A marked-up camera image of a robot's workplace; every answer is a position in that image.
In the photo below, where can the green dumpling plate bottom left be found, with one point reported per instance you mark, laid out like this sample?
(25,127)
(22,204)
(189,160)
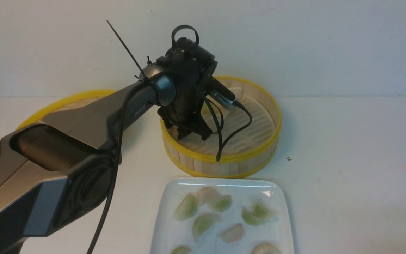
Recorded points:
(181,250)

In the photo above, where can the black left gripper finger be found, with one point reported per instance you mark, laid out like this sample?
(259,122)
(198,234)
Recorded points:
(182,133)

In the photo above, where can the bamboo steamer basket yellow rim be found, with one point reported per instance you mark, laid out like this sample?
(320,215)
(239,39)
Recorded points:
(230,166)

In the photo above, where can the pink dumpling plate top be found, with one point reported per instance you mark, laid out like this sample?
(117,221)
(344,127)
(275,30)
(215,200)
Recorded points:
(207,195)

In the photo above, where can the green dumpling plate centre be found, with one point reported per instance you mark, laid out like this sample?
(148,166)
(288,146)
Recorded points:
(203,223)

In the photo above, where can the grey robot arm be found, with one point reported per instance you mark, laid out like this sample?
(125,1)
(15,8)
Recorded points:
(57,170)

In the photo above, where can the long black zip tie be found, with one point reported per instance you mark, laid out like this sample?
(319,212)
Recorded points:
(127,49)

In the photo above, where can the woven bamboo steamer lid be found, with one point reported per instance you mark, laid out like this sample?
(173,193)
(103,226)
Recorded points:
(74,101)

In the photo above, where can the pale dumpling plate bottom right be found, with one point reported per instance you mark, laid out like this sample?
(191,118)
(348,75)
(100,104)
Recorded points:
(265,248)

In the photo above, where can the white steamer liner paper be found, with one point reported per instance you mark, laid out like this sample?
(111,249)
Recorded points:
(262,125)

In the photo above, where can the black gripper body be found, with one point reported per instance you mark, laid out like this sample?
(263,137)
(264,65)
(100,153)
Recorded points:
(190,67)

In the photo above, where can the green dumpling plate top middle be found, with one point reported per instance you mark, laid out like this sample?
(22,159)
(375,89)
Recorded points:
(220,204)

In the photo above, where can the pink dumpling plate centre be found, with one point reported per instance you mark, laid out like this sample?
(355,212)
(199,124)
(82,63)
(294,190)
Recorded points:
(232,234)

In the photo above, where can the green dumpling plate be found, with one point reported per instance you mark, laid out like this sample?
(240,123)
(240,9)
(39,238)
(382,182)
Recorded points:
(262,211)
(203,223)
(251,219)
(220,204)
(181,250)
(187,208)

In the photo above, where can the green dumpling plate right upper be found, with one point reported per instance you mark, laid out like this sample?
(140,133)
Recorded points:
(262,211)

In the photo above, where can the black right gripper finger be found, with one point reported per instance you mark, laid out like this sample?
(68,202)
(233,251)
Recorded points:
(202,129)

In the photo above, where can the green dumpling plate right lower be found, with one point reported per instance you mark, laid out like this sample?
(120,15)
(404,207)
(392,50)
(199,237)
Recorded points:
(251,219)

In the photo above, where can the white square plate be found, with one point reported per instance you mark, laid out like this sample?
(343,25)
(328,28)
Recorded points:
(169,233)

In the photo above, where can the pink dumpling plate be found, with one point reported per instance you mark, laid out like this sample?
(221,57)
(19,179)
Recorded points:
(232,234)
(207,195)

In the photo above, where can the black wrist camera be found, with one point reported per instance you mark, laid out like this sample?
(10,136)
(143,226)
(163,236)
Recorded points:
(225,97)

